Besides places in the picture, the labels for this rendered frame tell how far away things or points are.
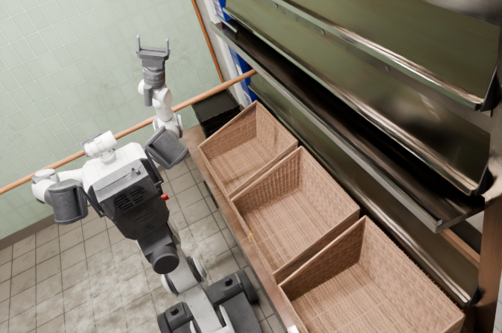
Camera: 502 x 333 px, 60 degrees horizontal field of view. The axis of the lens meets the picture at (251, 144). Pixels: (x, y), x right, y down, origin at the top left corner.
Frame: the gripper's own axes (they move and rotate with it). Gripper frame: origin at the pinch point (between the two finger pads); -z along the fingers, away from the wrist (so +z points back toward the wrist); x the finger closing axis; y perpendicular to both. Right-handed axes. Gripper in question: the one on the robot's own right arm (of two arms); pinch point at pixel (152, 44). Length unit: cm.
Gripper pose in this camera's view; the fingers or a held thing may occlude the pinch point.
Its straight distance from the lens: 173.8
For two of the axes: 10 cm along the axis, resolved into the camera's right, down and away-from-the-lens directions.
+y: 0.0, -7.2, 6.9
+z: -1.2, 6.8, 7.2
